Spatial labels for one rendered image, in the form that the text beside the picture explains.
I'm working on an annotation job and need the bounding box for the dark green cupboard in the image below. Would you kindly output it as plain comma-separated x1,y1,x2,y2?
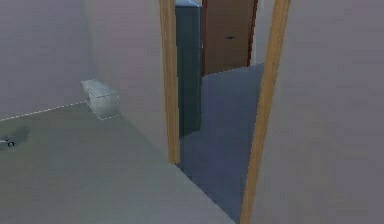
174,0,203,139

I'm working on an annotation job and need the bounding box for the white box-shaped bin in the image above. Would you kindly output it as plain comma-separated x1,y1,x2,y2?
80,79,121,121

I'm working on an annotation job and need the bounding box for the wooden door frame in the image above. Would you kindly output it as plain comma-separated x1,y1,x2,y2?
158,0,292,224

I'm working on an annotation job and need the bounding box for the brown room door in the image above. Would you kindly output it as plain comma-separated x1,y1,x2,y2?
201,0,259,77

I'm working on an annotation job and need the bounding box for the small grey wheeled object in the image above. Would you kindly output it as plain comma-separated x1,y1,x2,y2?
0,138,16,149

